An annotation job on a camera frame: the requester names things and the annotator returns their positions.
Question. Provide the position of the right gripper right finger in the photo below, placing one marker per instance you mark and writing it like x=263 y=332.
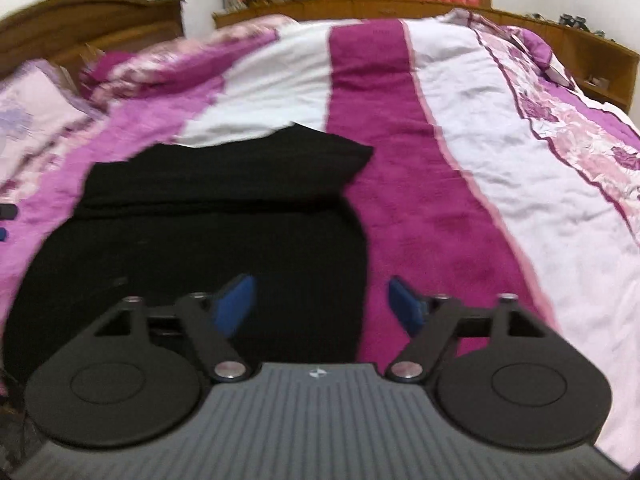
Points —
x=499 y=374

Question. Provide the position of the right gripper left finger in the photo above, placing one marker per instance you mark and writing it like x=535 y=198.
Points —
x=138 y=372

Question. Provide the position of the black garment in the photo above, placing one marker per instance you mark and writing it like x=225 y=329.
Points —
x=174 y=220

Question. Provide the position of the floral purple pillow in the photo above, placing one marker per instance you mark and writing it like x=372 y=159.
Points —
x=36 y=109

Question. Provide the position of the wooden headboard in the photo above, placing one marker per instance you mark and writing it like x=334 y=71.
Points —
x=65 y=32

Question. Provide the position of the purple white striped bedspread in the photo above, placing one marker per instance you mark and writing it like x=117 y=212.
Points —
x=486 y=176

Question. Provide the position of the wooden side shelf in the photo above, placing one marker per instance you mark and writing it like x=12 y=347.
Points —
x=606 y=71

